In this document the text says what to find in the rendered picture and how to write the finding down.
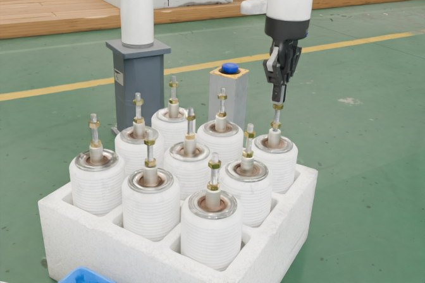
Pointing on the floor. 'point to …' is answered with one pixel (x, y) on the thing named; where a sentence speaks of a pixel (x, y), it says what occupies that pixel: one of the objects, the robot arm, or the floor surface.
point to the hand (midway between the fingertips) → (279, 93)
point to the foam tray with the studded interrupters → (173, 242)
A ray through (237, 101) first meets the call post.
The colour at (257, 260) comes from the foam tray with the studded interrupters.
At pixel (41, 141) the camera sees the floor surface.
